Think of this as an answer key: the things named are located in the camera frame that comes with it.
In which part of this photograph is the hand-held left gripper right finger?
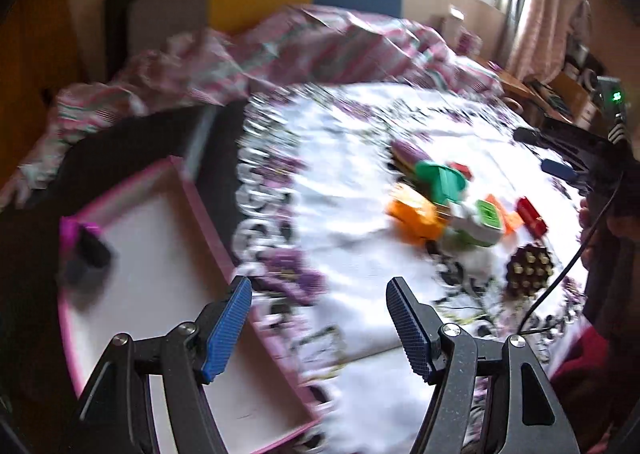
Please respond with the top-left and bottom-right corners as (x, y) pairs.
(386, 277), (583, 454)

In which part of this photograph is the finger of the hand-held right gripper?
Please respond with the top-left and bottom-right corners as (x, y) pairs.
(541, 158), (596, 190)
(513, 117), (608, 155)

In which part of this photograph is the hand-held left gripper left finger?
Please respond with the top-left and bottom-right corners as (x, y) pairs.
(77, 275), (253, 454)

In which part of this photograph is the white and green toy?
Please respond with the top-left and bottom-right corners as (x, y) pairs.
(442, 197), (506, 252)

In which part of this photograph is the brown wooden massage comb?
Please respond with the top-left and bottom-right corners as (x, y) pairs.
(505, 243), (555, 294)

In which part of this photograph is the orange plastic toy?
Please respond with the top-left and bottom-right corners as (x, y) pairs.
(385, 183), (448, 241)

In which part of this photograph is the green plastic toy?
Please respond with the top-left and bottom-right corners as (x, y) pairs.
(415, 160), (468, 205)

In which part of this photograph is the pink-rimmed white tray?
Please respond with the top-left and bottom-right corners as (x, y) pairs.
(57, 157), (323, 454)

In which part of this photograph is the purple plastic toy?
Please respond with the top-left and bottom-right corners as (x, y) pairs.
(391, 139), (431, 172)

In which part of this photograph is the purple and black toy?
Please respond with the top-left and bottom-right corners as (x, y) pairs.
(59, 217), (113, 287)

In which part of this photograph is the person's right hand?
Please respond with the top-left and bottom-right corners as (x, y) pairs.
(579, 197), (640, 267)

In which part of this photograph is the wooden desk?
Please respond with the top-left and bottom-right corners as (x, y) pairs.
(497, 69), (601, 130)

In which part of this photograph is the silver stereo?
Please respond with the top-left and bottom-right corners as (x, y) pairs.
(565, 42), (608, 85)

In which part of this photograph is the pink curtain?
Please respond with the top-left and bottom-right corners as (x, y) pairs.
(505, 0), (576, 80)

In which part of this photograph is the white carton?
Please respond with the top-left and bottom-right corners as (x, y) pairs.
(447, 7), (468, 35)

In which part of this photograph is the embroidered white tablecloth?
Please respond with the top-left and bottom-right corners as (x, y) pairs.
(232, 82), (591, 454)

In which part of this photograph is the red clothing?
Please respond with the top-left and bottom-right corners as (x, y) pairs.
(550, 324), (618, 435)

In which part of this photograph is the pink striped blanket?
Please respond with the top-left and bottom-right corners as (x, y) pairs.
(0, 4), (503, 210)

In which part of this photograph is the black headboard panel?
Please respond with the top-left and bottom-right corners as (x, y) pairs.
(105, 0), (138, 80)

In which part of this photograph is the grey headboard panel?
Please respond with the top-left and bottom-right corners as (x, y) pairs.
(131, 0), (211, 55)

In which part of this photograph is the black cable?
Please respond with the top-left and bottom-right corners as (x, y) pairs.
(517, 169), (626, 335)

